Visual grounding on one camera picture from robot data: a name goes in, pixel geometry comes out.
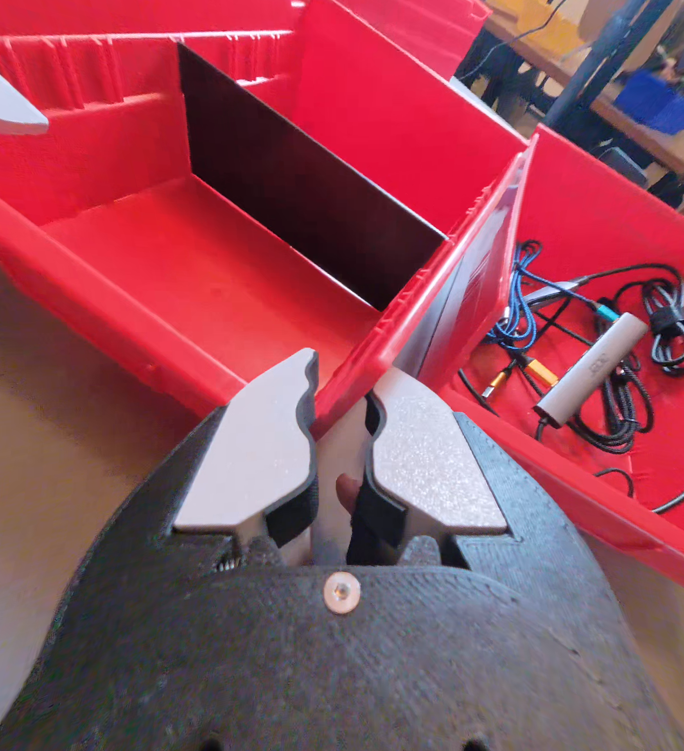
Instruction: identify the blue braided usb-c cable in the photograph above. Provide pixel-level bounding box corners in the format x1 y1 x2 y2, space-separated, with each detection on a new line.
485 241 621 353

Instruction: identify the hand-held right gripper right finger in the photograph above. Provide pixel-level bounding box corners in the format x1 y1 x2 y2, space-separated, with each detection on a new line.
346 367 508 565

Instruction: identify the person's right hand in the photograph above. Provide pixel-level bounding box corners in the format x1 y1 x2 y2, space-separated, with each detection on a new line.
336 474 365 517

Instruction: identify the black metal pole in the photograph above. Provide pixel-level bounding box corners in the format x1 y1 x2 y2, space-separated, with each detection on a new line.
544 0 674 133

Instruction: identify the black bundled usb cable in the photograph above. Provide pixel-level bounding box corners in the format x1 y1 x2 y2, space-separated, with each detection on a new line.
571 275 684 455

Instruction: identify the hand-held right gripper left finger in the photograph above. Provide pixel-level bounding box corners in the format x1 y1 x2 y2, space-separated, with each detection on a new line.
172 347 320 548

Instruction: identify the grey usb hub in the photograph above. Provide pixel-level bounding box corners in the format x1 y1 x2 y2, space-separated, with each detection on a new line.
532 312 649 427

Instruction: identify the dark grey usb-c plug cable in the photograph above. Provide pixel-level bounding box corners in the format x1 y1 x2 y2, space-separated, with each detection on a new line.
594 460 684 515

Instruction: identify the black bin divider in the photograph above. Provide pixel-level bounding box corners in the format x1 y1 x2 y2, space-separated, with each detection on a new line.
178 42 449 312

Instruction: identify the large red plastic bin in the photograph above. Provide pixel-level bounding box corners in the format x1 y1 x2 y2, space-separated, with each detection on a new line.
0 0 533 438

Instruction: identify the red plastic cable bin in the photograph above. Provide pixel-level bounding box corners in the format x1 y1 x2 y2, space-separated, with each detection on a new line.
391 124 684 605

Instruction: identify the blue box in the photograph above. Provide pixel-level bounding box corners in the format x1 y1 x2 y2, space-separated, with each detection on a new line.
612 69 684 137

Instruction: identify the black cable with orange plugs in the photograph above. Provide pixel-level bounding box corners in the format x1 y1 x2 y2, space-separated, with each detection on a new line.
458 352 561 417

